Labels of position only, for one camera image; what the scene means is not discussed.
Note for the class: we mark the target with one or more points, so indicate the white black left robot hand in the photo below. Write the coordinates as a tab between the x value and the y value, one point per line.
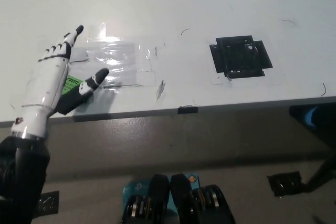
46	87

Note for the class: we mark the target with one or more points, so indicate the green whiteboard eraser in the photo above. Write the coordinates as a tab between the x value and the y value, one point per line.
70	85

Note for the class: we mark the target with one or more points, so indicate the clear tape patch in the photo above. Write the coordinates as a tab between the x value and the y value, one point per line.
118	56

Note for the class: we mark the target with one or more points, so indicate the small black tape strip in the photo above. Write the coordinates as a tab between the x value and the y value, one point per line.
187	110

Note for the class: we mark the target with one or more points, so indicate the black tape square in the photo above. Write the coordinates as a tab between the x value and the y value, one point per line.
240	56

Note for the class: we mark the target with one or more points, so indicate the black object with blue part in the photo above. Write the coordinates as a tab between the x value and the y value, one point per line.
307	119

